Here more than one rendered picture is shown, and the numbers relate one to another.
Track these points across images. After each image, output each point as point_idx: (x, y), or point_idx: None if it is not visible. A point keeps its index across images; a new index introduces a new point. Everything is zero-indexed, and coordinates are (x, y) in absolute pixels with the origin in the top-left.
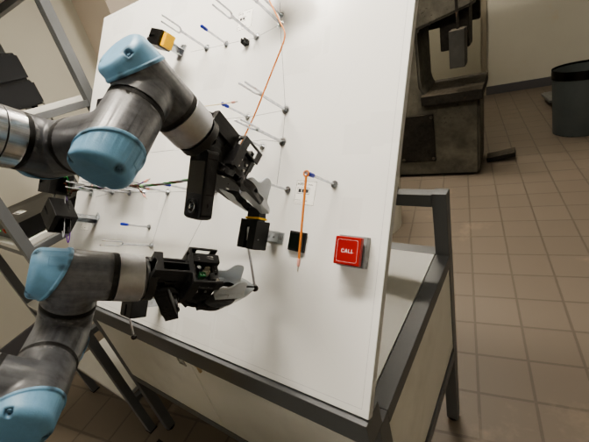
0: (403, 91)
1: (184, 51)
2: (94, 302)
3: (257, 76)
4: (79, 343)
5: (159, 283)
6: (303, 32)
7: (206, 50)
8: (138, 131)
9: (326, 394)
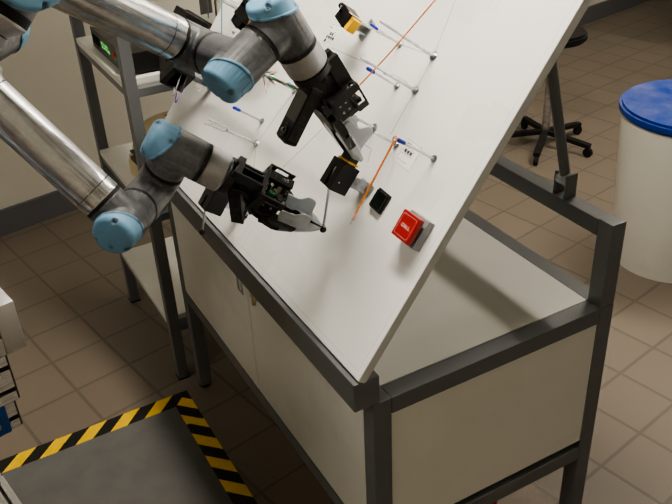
0: (526, 93)
1: None
2: (182, 177)
3: (428, 1)
4: (161, 203)
5: (236, 184)
6: None
7: None
8: (253, 68)
9: (339, 350)
